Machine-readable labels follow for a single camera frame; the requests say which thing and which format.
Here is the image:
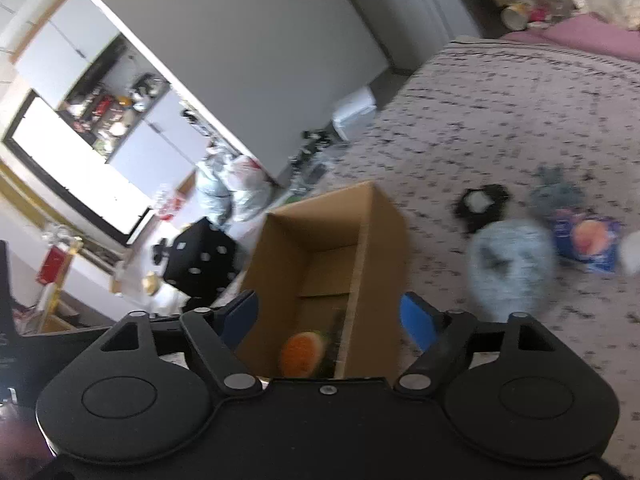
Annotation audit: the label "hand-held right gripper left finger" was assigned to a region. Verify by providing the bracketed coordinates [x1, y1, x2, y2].
[102, 291, 263, 398]

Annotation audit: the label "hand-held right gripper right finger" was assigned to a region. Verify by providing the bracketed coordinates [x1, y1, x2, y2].
[395, 292, 556, 396]

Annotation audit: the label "orange round plush toy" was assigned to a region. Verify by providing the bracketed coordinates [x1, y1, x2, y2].
[279, 330, 330, 378]

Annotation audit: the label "pale blue fuzzy plush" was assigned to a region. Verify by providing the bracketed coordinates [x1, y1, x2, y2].
[467, 220, 558, 323]

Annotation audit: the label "brown cardboard box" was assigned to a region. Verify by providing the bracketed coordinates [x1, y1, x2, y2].
[235, 181, 408, 381]

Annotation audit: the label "black and white plush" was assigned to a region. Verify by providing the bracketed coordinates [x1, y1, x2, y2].
[452, 185, 511, 233]

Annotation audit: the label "blue packet with orange print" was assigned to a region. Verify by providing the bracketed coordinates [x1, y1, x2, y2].
[552, 207, 623, 275]

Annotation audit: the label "grey plush toy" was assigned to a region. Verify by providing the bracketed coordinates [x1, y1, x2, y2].
[527, 165, 586, 221]

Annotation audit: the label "person's left hand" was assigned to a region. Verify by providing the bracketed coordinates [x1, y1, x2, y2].
[0, 407, 53, 461]

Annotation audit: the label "black dice pouf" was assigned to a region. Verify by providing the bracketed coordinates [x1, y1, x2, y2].
[161, 217, 242, 301]

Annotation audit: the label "red box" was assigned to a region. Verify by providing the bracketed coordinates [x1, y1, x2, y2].
[36, 247, 68, 286]

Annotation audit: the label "white plastic bag red print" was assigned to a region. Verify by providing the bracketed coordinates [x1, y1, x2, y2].
[227, 156, 273, 223]

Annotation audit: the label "grey plastic bag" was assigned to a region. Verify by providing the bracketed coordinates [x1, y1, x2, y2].
[195, 152, 236, 226]

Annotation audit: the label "red and white bag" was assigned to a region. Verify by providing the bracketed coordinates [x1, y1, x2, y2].
[152, 185, 187, 222]

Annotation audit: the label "black tripod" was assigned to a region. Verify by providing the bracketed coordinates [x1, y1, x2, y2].
[290, 129, 333, 171]

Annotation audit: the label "white black-patterned bed blanket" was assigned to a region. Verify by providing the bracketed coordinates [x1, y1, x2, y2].
[280, 35, 640, 401]

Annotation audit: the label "white base cabinet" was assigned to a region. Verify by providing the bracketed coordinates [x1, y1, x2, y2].
[107, 92, 213, 201]

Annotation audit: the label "white box appliance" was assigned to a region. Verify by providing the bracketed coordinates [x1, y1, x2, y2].
[331, 86, 377, 142]

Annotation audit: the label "yellow can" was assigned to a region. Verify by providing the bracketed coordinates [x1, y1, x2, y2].
[501, 2, 530, 31]

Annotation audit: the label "white wall cabinet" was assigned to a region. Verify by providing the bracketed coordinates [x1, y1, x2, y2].
[15, 0, 121, 111]

